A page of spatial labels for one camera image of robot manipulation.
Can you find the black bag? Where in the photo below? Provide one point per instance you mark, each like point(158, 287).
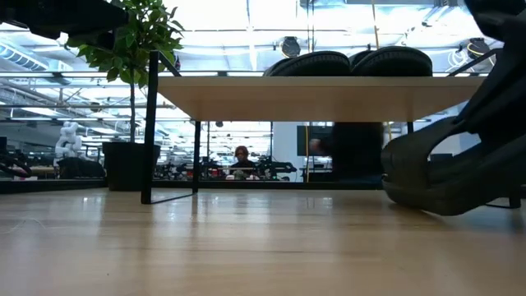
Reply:
point(80, 168)

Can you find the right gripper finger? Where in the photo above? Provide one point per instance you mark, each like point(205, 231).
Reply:
point(501, 103)

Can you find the green plant in black pot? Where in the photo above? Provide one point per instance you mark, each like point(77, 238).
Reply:
point(139, 24)

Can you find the person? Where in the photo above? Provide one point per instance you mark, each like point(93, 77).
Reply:
point(353, 152)
point(242, 158)

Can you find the black rubber slide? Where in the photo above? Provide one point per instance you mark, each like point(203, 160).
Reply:
point(411, 164)
point(394, 61)
point(312, 63)

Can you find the black metal rig frame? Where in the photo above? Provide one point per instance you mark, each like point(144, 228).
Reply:
point(61, 185)

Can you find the wooden shelf with black legs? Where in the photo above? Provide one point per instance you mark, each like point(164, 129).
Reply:
point(308, 98)

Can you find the black screen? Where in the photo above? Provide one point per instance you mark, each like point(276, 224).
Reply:
point(304, 140)

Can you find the black round ceiling fixture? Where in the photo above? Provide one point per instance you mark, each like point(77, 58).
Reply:
point(478, 48)
point(291, 47)

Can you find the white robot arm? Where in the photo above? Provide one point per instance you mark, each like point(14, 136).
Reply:
point(67, 141)

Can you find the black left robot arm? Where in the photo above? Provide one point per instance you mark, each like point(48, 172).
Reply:
point(61, 16)

